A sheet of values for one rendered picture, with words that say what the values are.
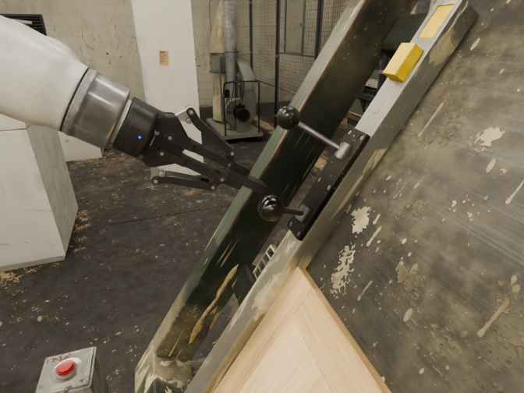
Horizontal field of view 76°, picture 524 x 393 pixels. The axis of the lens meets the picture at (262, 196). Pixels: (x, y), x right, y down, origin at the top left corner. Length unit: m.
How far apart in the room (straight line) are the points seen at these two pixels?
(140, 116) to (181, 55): 3.68
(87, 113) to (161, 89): 3.70
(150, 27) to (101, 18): 4.46
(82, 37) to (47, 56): 8.08
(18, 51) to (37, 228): 2.63
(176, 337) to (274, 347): 0.42
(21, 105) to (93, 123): 0.07
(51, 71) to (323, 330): 0.47
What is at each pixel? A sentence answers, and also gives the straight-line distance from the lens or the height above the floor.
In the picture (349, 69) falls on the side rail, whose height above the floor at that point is 1.59.
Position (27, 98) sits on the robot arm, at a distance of 0.46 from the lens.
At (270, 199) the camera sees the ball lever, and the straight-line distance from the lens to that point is 0.46.
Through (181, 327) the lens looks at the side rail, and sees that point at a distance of 0.95.
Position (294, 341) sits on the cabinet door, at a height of 1.23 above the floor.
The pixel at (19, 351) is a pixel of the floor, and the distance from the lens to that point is 2.57.
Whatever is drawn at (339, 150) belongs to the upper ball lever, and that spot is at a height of 1.49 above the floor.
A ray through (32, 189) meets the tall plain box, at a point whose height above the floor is 0.65.
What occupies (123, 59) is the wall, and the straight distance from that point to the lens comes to 8.52.
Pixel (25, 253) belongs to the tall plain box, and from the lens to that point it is 3.18.
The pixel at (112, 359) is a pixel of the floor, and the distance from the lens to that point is 2.28.
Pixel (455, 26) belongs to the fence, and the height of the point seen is 1.67.
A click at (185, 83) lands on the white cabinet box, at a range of 4.17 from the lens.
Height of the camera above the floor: 1.66
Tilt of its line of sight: 26 degrees down
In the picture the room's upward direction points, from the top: straight up
